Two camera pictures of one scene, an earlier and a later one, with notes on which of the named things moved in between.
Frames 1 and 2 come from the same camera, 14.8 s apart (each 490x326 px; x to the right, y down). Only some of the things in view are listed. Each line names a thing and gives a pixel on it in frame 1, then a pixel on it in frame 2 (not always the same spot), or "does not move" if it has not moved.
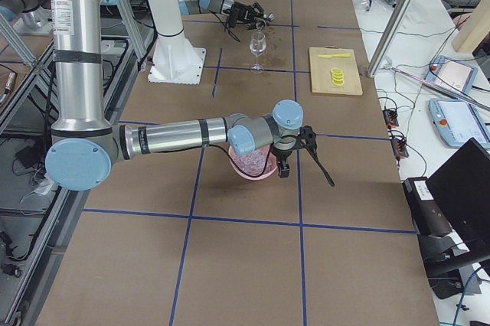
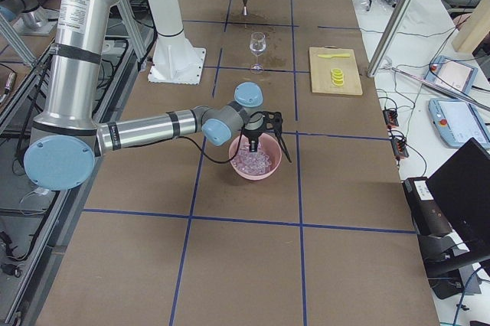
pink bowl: x=256 y=164 does not move
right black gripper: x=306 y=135 → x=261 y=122
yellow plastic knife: x=331 y=56 does not move
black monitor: x=462 y=186 does not move
